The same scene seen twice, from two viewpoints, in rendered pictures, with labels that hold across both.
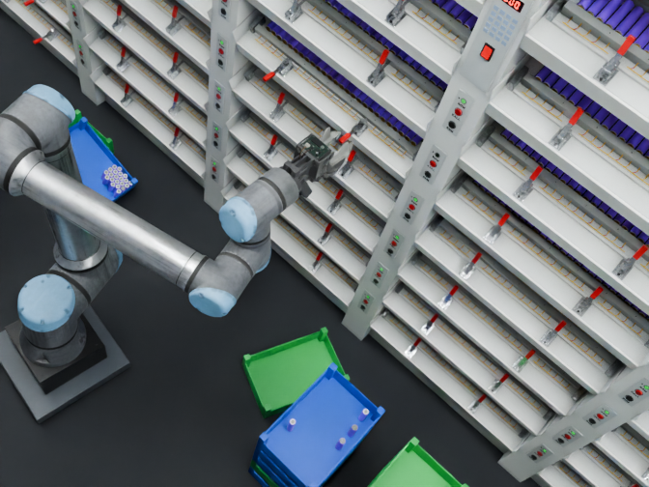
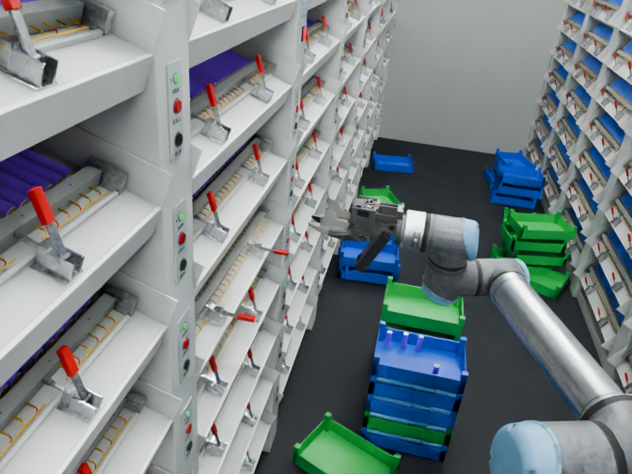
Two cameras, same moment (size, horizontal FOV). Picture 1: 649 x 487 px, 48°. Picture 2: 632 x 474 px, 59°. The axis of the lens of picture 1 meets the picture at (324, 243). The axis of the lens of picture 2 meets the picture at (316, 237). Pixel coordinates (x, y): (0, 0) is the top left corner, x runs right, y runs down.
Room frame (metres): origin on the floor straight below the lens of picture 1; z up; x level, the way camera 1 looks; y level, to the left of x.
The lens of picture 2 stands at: (1.46, 1.14, 1.58)
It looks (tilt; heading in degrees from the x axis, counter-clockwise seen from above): 29 degrees down; 253
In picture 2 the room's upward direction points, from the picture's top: 6 degrees clockwise
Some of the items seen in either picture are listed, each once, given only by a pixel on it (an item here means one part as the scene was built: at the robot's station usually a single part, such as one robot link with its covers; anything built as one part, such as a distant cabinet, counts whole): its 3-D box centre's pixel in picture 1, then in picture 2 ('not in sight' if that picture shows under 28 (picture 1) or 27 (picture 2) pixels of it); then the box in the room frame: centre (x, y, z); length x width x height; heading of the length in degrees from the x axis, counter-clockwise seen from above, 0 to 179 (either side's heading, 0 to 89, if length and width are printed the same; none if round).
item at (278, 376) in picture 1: (295, 371); (346, 458); (0.91, -0.04, 0.04); 0.30 x 0.20 x 0.08; 130
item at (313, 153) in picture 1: (304, 165); (375, 221); (0.99, 0.10, 1.02); 0.12 x 0.08 x 0.09; 154
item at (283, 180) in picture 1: (278, 186); (411, 230); (0.92, 0.14, 1.01); 0.10 x 0.05 x 0.09; 64
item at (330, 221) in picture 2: (326, 136); (328, 221); (1.10, 0.07, 1.01); 0.09 x 0.03 x 0.06; 162
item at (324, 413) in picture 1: (322, 427); (419, 355); (0.65, -0.15, 0.36); 0.30 x 0.20 x 0.08; 153
